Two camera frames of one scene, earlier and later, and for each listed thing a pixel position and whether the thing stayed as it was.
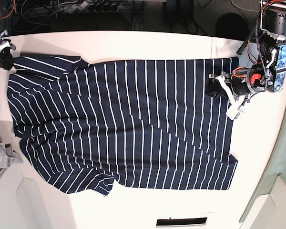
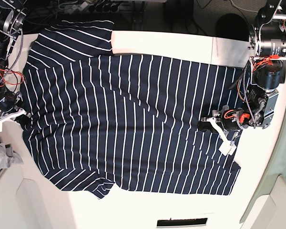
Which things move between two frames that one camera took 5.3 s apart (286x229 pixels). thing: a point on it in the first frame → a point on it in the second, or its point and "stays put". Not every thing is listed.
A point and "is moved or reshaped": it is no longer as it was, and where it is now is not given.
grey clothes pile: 2,157 stays put
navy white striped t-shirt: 143,123 is moved or reshaped
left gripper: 5,58 → 7,102
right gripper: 241,82 → 228,122
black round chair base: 231,26 stays put
